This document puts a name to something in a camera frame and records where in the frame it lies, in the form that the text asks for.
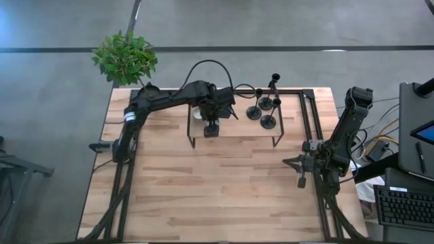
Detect grey metal side table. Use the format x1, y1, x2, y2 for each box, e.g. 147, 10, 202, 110
0, 135, 55, 244

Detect black pen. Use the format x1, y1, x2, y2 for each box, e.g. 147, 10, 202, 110
416, 141, 427, 176

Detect tall black candlestick holder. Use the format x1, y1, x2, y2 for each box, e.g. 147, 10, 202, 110
258, 73, 281, 111

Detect white plastic bag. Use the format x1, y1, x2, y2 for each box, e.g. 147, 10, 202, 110
351, 161, 386, 204

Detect black desk edge bar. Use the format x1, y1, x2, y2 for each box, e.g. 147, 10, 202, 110
352, 154, 401, 184

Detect tablet with blue screen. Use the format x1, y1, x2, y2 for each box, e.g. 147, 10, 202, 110
410, 120, 434, 146

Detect yellow cable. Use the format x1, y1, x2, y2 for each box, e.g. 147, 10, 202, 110
362, 118, 400, 157

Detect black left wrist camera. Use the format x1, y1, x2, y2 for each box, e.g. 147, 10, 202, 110
215, 86, 237, 118

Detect wooden shelf riser, black legs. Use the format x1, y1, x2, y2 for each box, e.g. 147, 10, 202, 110
187, 94, 285, 149

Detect black plant pot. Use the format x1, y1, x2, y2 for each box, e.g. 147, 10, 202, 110
135, 83, 162, 102

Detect black power adapter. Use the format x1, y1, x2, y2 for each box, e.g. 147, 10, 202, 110
368, 140, 391, 163

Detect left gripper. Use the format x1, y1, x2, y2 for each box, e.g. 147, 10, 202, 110
198, 96, 239, 139

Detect black aluminium table frame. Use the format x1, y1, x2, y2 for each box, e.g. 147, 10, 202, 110
77, 87, 369, 244

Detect green leafy plant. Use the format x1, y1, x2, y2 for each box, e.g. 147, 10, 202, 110
92, 30, 159, 85

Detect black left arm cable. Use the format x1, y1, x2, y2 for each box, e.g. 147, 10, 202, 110
181, 59, 257, 100

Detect black monitor stand pole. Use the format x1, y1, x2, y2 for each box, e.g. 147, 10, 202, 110
413, 77, 434, 99

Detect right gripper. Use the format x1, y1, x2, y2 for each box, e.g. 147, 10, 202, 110
282, 139, 328, 189

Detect black computer keyboard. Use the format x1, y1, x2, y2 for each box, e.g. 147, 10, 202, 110
374, 184, 434, 233

